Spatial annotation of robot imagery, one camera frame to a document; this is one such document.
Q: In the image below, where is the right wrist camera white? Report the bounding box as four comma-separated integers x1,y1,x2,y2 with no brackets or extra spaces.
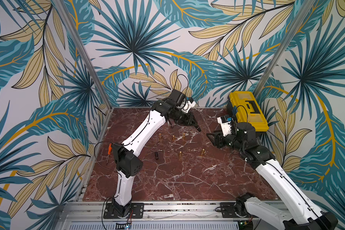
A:
217,115,236,137

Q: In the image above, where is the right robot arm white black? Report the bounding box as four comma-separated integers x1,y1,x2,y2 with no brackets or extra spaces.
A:
206,122,338,230

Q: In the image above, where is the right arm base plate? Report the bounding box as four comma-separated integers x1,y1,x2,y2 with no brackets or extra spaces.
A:
215,202,257,219

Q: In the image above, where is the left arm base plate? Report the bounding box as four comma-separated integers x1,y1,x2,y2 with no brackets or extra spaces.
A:
103,202,144,219

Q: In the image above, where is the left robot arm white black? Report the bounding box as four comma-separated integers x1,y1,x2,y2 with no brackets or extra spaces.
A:
112,89,201,217

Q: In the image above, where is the yellow black toolbox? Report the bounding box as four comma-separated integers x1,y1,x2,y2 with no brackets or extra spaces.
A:
227,91,269,132

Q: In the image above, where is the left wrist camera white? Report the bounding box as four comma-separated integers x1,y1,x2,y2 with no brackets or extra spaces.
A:
181,97,196,114

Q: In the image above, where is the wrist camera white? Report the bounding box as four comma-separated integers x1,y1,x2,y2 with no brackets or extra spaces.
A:
181,97,196,114
217,115,236,137

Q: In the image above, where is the orange handled screwdriver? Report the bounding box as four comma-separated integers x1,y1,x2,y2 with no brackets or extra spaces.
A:
106,143,113,165

